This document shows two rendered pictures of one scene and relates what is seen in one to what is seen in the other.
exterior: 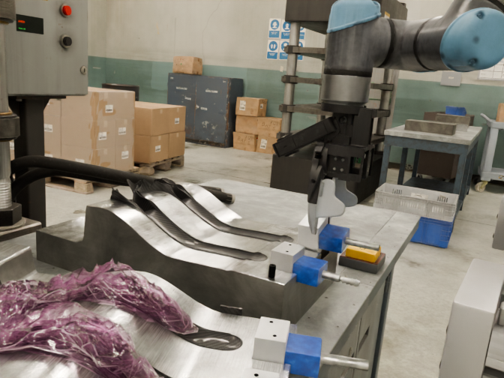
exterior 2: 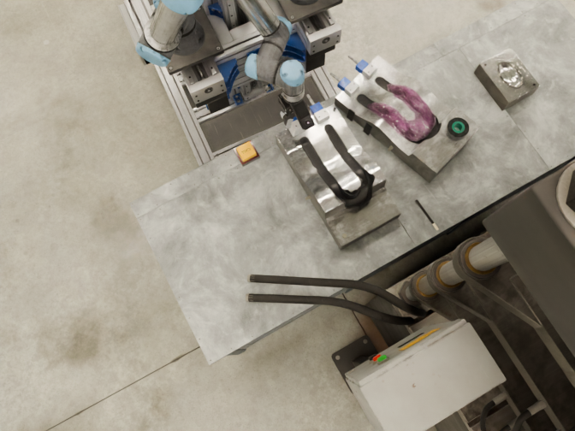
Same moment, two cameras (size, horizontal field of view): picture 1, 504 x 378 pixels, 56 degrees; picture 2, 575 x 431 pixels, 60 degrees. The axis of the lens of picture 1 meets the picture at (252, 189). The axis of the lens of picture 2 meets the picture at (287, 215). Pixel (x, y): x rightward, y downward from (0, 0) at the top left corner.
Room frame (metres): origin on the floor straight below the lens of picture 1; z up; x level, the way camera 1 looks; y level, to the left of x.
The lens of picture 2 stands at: (1.45, 0.36, 2.67)
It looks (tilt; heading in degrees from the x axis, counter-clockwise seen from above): 75 degrees down; 220
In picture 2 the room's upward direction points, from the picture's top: 6 degrees counter-clockwise
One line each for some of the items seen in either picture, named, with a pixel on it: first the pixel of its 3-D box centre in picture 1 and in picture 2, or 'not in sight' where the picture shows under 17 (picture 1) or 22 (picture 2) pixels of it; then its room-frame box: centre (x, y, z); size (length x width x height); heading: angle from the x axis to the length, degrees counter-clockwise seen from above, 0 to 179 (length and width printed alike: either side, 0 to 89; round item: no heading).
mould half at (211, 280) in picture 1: (187, 236); (337, 174); (0.84, 0.11, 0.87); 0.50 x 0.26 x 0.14; 64
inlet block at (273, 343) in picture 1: (311, 355); (342, 83); (0.50, -0.08, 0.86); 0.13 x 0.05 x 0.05; 81
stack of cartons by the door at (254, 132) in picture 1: (261, 125); not in sight; (7.64, -0.07, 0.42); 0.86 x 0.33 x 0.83; 63
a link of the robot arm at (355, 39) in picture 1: (353, 39); (291, 77); (0.77, -0.14, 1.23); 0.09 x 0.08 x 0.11; 105
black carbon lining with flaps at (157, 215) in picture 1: (193, 214); (338, 164); (0.82, 0.10, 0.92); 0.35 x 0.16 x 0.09; 64
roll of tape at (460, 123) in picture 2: not in sight; (457, 128); (0.46, 0.39, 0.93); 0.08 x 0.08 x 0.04
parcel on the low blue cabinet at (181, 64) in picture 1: (187, 65); not in sight; (8.20, 1.23, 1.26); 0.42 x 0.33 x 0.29; 63
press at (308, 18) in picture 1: (343, 96); not in sight; (5.38, -0.93, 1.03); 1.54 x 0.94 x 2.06; 153
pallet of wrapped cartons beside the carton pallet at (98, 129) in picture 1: (68, 133); not in sight; (4.78, 1.90, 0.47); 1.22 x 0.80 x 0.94; 67
